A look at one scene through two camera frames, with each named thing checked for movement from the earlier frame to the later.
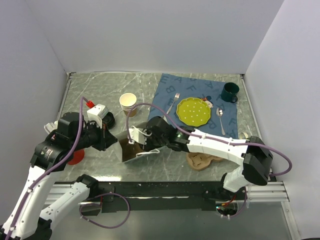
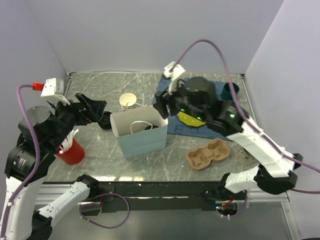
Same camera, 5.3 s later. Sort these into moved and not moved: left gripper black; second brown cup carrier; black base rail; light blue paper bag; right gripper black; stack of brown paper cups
Moved: left gripper black; right gripper black; light blue paper bag
Not moved: stack of brown paper cups; second brown cup carrier; black base rail
